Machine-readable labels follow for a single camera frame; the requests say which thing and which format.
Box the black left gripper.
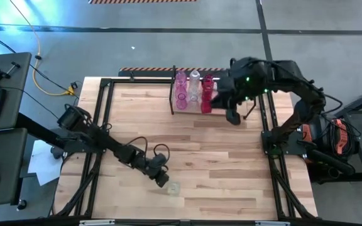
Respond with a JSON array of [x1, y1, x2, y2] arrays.
[[132, 152, 171, 189]]

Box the black desk support beam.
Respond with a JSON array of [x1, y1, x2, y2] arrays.
[[16, 112, 72, 148]]

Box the pink bulbous glass vase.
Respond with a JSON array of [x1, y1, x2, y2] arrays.
[[175, 97, 189, 111]]

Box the black orange shop vacuum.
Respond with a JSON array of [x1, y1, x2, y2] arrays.
[[295, 94, 362, 185]]

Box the clear square glass vase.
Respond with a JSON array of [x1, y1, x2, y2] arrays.
[[167, 181, 182, 196]]

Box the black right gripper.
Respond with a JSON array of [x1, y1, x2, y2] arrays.
[[211, 57, 275, 126]]

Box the yellow cable plug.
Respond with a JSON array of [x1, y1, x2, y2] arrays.
[[67, 81, 79, 97]]

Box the dark grey desk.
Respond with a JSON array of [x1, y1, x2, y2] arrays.
[[0, 51, 33, 132], [0, 127, 28, 208]]

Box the white bracket strip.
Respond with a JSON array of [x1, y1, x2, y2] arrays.
[[79, 219, 116, 226], [255, 220, 291, 226]]

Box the white paper sheet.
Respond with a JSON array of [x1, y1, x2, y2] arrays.
[[27, 139, 65, 186]]

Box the hazard striped strip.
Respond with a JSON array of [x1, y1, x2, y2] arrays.
[[119, 67, 229, 78]]

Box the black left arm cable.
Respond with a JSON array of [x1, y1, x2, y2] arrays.
[[123, 136, 172, 166]]

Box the clear tall diamond-cut vase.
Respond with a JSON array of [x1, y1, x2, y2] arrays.
[[189, 70, 201, 89]]

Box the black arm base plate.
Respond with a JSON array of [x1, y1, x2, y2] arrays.
[[63, 127, 110, 154], [261, 129, 307, 156]]

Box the red bulbous glass vase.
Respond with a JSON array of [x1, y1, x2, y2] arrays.
[[201, 74, 215, 89]]

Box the pink wide ribbed glass bottle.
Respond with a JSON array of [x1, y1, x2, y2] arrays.
[[175, 70, 188, 87]]

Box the red squat glass vase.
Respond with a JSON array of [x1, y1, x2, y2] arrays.
[[200, 99, 213, 114]]

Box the yellow cable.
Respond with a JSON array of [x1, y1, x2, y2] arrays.
[[9, 0, 75, 97]]

